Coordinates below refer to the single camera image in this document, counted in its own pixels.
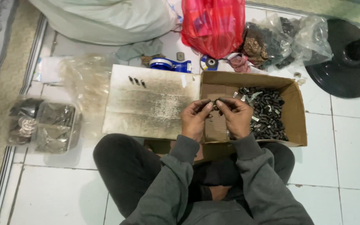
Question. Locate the person's left hand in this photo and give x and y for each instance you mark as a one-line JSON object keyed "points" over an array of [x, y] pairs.
{"points": [[192, 122]]}

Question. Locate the person's right hand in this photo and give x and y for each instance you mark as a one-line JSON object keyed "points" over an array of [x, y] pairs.
{"points": [[237, 120]]}

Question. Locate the pile of black cylinder parts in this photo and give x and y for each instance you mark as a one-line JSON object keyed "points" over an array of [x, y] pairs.
{"points": [[267, 115]]}

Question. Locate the worn grey cardboard sheet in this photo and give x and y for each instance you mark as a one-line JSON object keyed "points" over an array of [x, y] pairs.
{"points": [[148, 103]]}

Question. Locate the pink plastic bag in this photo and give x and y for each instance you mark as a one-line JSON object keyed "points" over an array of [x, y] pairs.
{"points": [[239, 64]]}

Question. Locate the brown cardboard box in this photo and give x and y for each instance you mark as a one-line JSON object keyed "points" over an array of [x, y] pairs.
{"points": [[292, 103]]}

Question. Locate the blue tape dispenser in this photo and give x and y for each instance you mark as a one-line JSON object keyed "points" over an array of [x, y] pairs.
{"points": [[170, 64]]}

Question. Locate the small blue tape roll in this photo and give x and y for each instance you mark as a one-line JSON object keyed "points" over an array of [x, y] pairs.
{"points": [[209, 62]]}

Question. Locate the small black metal clip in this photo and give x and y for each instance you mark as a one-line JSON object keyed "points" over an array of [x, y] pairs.
{"points": [[137, 81], [143, 83], [131, 80]]}

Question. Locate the small grey metal piece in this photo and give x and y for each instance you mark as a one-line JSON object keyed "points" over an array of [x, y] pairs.
{"points": [[180, 56]]}

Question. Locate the person's bare foot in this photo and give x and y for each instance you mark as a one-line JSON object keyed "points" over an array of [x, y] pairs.
{"points": [[219, 192]]}

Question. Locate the person's black trousers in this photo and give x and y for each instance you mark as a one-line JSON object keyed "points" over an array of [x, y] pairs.
{"points": [[127, 168]]}

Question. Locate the clear bag of dark parts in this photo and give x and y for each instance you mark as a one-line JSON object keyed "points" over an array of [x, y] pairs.
{"points": [[264, 43], [311, 40]]}

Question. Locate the grey-green cloth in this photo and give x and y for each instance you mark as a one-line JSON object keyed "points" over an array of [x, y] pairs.
{"points": [[141, 50]]}

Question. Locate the person's grey sweater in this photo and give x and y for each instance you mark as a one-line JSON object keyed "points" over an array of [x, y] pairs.
{"points": [[223, 212]]}

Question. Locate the red plastic bag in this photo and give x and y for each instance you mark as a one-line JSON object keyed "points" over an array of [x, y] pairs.
{"points": [[212, 26]]}

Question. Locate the empty clear plastic bag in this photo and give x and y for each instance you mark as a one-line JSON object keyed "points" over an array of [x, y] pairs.
{"points": [[86, 81]]}

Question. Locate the black round fan base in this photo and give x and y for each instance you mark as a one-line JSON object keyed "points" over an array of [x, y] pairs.
{"points": [[345, 59]]}

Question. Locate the large white sack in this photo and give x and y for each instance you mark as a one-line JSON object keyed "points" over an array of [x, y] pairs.
{"points": [[105, 18]]}

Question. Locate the clear tray of bagged parts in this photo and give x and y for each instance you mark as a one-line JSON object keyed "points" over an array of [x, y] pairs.
{"points": [[42, 125]]}

